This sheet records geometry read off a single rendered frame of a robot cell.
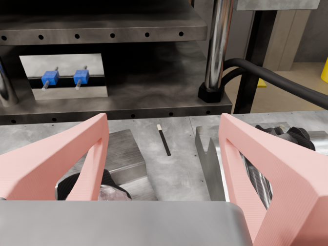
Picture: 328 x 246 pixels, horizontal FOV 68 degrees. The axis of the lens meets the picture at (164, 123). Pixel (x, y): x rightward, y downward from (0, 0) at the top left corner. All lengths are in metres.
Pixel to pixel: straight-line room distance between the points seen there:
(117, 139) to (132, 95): 0.42
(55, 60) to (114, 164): 0.53
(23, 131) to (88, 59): 0.31
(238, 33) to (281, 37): 0.48
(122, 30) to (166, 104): 0.30
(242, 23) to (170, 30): 2.38
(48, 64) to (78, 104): 0.17
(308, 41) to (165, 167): 3.14
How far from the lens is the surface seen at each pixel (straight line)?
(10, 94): 1.02
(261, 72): 0.87
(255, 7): 0.99
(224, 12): 0.82
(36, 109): 0.98
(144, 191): 0.50
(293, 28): 3.14
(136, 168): 0.51
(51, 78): 0.93
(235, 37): 3.24
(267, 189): 0.51
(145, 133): 0.74
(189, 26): 0.87
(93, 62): 0.90
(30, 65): 0.97
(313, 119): 0.94
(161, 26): 0.86
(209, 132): 0.66
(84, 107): 0.92
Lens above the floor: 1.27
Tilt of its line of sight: 37 degrees down
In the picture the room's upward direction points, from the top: straight up
